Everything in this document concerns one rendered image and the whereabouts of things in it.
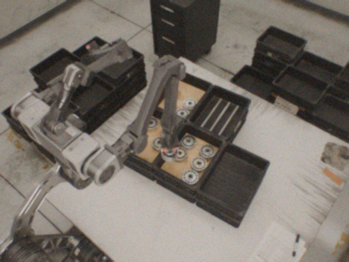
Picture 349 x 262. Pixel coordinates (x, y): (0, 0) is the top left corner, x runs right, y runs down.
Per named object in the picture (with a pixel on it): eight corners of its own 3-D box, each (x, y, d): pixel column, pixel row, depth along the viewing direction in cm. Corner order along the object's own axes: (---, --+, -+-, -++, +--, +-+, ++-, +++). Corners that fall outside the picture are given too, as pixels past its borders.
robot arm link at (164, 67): (152, 51, 133) (172, 62, 129) (170, 53, 145) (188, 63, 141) (117, 144, 149) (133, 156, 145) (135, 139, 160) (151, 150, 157)
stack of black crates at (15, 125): (30, 143, 305) (20, 129, 286) (10, 128, 316) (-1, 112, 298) (64, 117, 323) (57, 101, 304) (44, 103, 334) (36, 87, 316)
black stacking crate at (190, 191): (194, 198, 198) (195, 189, 189) (153, 175, 208) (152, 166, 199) (224, 150, 218) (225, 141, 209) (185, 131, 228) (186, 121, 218)
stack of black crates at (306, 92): (314, 116, 318) (331, 83, 281) (299, 136, 304) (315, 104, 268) (276, 97, 333) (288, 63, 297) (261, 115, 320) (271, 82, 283)
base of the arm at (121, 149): (108, 160, 148) (103, 145, 138) (120, 148, 151) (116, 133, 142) (121, 170, 144) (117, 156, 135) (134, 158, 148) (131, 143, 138)
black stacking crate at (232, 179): (240, 223, 189) (243, 216, 180) (194, 198, 198) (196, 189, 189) (267, 171, 208) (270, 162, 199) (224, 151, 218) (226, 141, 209)
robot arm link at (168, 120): (159, 58, 140) (179, 69, 136) (168, 52, 143) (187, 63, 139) (157, 126, 172) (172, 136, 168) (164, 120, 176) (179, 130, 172)
